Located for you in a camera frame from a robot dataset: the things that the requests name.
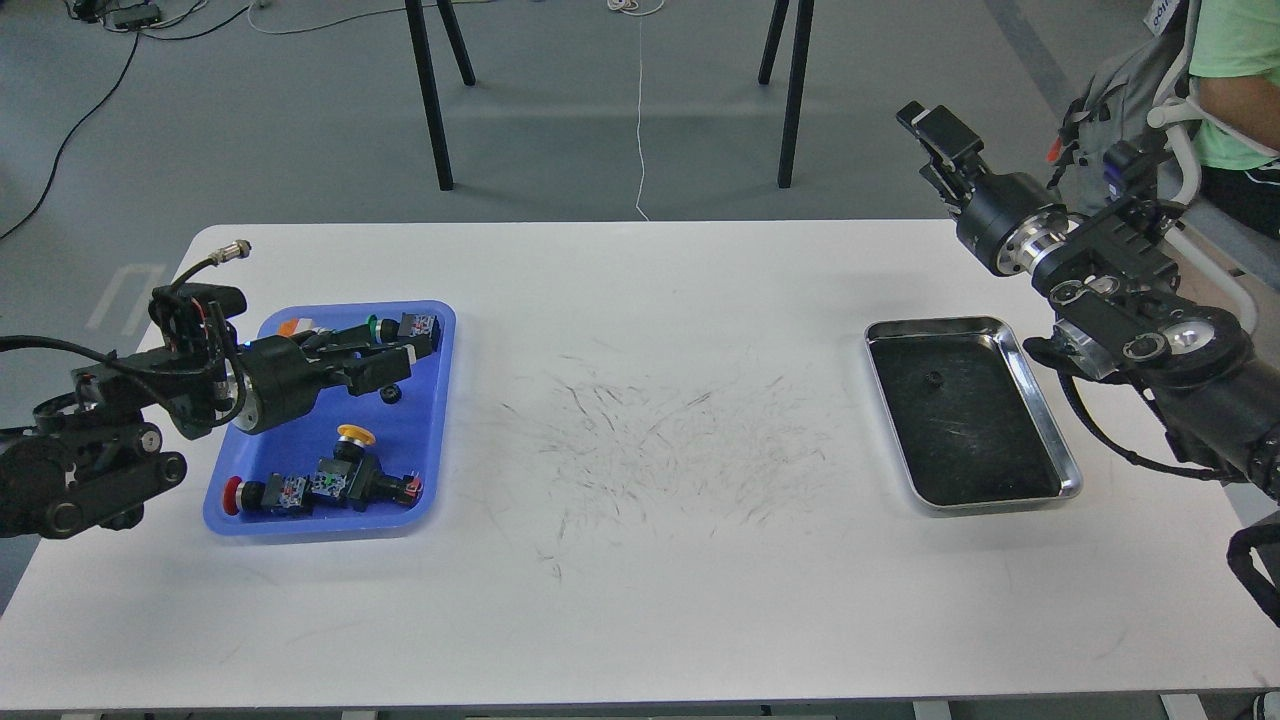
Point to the grey backpack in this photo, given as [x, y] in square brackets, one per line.
[1115, 107]

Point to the black table leg right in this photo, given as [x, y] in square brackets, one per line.
[804, 22]

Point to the black switch red terminals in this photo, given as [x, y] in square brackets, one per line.
[356, 484]

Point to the black table leg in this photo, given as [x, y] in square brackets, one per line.
[804, 22]
[428, 87]

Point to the yellow mushroom push button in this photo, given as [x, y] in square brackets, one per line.
[352, 442]

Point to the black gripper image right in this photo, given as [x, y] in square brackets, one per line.
[990, 218]

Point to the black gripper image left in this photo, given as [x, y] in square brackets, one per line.
[282, 379]

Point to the black table leg left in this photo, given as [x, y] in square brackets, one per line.
[428, 87]

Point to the green push button black body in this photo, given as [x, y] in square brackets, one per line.
[420, 331]

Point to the silver metal tray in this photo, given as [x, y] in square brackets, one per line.
[987, 440]

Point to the orange green push button switch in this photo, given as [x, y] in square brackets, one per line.
[298, 329]

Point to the white frame chair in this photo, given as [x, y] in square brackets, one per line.
[1255, 253]

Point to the blue plastic tray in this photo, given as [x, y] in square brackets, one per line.
[409, 435]

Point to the red push button switch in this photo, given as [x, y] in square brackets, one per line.
[278, 496]

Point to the person in green shirt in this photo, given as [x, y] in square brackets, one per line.
[1235, 65]

